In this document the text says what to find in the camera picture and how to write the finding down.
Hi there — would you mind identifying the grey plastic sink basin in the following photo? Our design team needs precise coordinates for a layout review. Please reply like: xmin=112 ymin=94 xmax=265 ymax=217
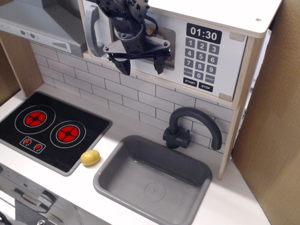
xmin=93 ymin=135 xmax=212 ymax=225

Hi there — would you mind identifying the white toy microwave door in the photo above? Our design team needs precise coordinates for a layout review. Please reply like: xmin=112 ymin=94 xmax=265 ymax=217
xmin=83 ymin=0 xmax=248 ymax=101

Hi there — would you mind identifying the grey range hood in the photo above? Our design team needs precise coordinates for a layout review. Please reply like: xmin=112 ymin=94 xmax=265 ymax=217
xmin=0 ymin=0 xmax=87 ymax=58

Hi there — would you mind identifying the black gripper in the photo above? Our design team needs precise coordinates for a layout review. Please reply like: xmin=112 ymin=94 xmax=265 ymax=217
xmin=103 ymin=23 xmax=171 ymax=75

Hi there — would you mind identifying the yellow toy potato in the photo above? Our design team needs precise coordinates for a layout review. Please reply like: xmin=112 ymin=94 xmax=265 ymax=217
xmin=80 ymin=150 xmax=100 ymax=166

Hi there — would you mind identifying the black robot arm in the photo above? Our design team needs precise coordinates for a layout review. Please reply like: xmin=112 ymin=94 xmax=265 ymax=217
xmin=96 ymin=0 xmax=171 ymax=75

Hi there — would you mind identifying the yellow toy corn cob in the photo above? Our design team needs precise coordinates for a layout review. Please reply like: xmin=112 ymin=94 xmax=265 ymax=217
xmin=146 ymin=28 xmax=156 ymax=37

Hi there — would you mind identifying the black toy stove top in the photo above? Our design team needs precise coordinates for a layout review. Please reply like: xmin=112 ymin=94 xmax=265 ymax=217
xmin=0 ymin=92 xmax=112 ymax=176

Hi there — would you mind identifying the white wooden microwave cabinet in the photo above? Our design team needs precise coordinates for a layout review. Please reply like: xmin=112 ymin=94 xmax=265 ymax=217
xmin=79 ymin=0 xmax=281 ymax=178

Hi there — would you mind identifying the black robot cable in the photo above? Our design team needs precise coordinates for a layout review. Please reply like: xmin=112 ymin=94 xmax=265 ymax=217
xmin=144 ymin=14 xmax=159 ymax=38

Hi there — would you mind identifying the dark grey toy faucet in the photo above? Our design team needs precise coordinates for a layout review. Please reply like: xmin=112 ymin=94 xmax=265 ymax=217
xmin=163 ymin=107 xmax=222 ymax=150

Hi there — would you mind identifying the brown cardboard panel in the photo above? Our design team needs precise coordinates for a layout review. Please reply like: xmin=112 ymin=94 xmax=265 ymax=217
xmin=232 ymin=0 xmax=300 ymax=225

